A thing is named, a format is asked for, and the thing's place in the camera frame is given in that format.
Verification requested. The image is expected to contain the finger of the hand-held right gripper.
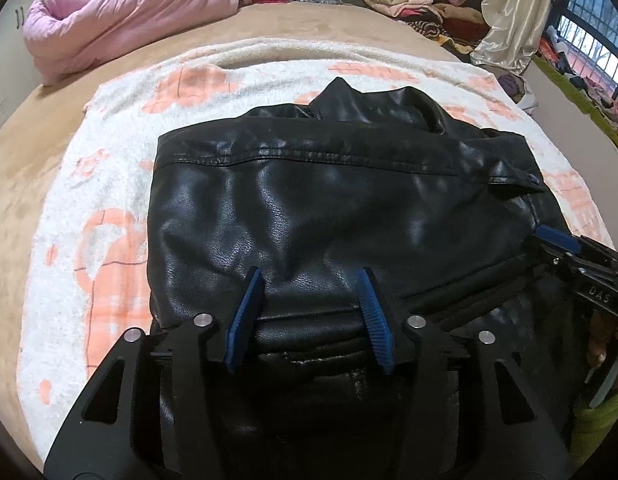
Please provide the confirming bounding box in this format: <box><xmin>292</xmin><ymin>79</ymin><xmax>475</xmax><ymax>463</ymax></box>
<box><xmin>532</xmin><ymin>224</ymin><xmax>617</xmax><ymax>268</ymax></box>

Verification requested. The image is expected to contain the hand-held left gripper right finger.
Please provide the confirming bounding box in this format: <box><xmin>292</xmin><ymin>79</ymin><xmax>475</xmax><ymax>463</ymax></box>
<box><xmin>356</xmin><ymin>266</ymin><xmax>575</xmax><ymax>480</ymax></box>

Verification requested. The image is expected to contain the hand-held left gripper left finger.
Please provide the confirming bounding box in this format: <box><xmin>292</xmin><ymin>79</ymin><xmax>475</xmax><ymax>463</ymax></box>
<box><xmin>44</xmin><ymin>266</ymin><xmax>267</xmax><ymax>480</ymax></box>

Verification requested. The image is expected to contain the black leather jacket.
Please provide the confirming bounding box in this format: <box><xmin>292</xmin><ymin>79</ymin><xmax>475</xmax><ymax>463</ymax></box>
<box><xmin>146</xmin><ymin>77</ymin><xmax>590</xmax><ymax>480</ymax></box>

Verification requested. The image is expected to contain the person's right forearm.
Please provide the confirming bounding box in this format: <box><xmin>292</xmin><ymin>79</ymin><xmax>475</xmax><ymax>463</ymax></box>
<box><xmin>572</xmin><ymin>395</ymin><xmax>618</xmax><ymax>461</ymax></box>

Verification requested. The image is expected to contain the bag of purple clothes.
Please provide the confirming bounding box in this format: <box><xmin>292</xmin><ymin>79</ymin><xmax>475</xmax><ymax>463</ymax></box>
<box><xmin>499</xmin><ymin>72</ymin><xmax>537</xmax><ymax>113</ymax></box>

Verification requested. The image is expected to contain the heap of clothes on sill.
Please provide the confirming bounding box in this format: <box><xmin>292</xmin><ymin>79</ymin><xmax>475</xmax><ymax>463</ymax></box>
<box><xmin>536</xmin><ymin>27</ymin><xmax>618</xmax><ymax>146</ymax></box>

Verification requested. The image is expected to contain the pile of folded clothes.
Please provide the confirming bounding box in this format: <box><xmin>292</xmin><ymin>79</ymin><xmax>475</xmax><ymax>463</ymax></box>
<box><xmin>359</xmin><ymin>0</ymin><xmax>495</xmax><ymax>56</ymax></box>

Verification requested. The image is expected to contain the person's right hand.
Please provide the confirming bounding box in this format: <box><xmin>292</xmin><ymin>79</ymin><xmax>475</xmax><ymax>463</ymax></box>
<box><xmin>586</xmin><ymin>309</ymin><xmax>618</xmax><ymax>367</ymax></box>

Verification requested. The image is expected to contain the green sill mat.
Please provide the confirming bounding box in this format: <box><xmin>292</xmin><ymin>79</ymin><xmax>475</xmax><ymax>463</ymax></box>
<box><xmin>532</xmin><ymin>55</ymin><xmax>618</xmax><ymax>161</ymax></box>

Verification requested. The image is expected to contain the white orange bear blanket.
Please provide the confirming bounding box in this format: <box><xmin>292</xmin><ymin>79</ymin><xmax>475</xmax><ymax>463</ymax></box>
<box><xmin>16</xmin><ymin>40</ymin><xmax>615</xmax><ymax>426</ymax></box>

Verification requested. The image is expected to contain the barred window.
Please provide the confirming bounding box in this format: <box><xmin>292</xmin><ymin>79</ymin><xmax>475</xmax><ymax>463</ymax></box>
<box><xmin>539</xmin><ymin>0</ymin><xmax>618</xmax><ymax>91</ymax></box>

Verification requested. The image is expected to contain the cream satin curtain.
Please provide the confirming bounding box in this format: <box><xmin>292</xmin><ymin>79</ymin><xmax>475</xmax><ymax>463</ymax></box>
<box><xmin>470</xmin><ymin>0</ymin><xmax>555</xmax><ymax>73</ymax></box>

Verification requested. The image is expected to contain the pink quilt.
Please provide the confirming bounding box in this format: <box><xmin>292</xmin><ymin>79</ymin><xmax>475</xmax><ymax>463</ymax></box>
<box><xmin>23</xmin><ymin>0</ymin><xmax>242</xmax><ymax>87</ymax></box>

